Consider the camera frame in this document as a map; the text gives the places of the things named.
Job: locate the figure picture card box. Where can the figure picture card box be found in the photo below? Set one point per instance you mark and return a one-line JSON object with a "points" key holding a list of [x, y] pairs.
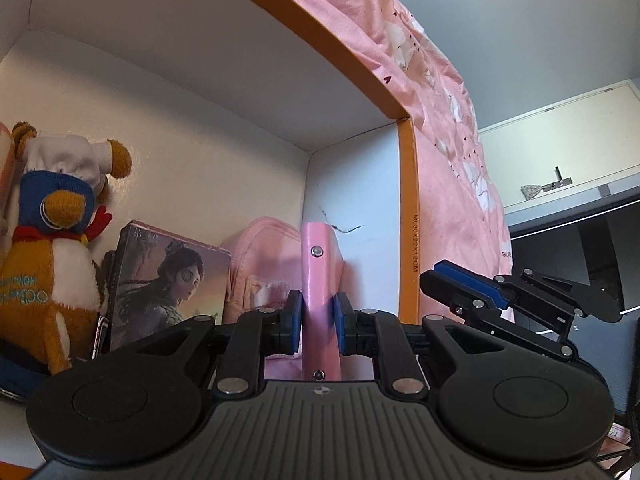
{"points": [[165, 280]]}

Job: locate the grey mesh chair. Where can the grey mesh chair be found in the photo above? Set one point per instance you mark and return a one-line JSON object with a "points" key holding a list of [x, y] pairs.
{"points": [[625, 385]]}

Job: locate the pink printed duvet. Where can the pink printed duvet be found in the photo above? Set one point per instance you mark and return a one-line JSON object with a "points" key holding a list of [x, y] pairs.
{"points": [[440, 160]]}

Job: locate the pink fabric pouch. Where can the pink fabric pouch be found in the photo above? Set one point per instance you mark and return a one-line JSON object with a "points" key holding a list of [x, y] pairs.
{"points": [[255, 270]]}

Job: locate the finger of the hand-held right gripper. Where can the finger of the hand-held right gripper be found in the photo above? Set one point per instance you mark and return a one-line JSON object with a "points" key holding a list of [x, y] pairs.
{"points": [[530, 332], [465, 277]]}

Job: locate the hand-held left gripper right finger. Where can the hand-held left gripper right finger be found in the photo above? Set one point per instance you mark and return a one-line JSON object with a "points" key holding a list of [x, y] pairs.
{"points": [[343, 321]]}

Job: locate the cream wall cabinet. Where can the cream wall cabinet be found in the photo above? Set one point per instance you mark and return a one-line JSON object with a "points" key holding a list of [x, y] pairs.
{"points": [[560, 130]]}

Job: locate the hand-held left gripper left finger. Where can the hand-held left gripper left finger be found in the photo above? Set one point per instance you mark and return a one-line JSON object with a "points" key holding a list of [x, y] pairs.
{"points": [[295, 321]]}

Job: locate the black bracket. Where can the black bracket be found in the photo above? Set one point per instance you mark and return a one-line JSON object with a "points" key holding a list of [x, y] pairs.
{"points": [[558, 179]]}

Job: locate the pink snap card wallet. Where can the pink snap card wallet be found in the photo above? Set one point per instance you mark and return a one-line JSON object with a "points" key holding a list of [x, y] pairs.
{"points": [[317, 280]]}

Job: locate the small patterned pouch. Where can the small patterned pouch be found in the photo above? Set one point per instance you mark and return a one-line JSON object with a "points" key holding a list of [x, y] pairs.
{"points": [[531, 191]]}

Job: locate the plush toy with blue cap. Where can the plush toy with blue cap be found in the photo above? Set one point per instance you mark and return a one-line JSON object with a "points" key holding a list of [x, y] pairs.
{"points": [[55, 270]]}

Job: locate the dark screen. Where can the dark screen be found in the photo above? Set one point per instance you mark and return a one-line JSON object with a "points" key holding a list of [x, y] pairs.
{"points": [[575, 245]]}

